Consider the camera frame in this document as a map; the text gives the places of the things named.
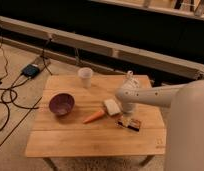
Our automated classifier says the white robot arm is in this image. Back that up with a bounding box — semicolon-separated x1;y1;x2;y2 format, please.
115;79;204;171

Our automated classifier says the wooden table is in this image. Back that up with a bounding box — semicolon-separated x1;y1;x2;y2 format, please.
24;73;168;167

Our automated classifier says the orange toy carrot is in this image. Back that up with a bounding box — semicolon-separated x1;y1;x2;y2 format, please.
83;109;105;124

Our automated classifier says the black power adapter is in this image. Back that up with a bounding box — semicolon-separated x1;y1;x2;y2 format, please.
21;64;40;78

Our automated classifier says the black floor cable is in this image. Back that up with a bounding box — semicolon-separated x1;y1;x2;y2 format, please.
0;19;54;153

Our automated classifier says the purple bowl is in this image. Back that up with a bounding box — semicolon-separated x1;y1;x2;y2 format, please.
49;93;75;116

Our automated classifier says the white ceramic cup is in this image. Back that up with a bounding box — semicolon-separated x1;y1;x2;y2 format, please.
78;67;93;88

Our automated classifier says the clear glass bottle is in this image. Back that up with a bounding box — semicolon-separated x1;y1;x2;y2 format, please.
122;70;140;89

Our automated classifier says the white sponge block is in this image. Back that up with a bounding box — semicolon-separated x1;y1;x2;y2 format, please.
104;99;121;116

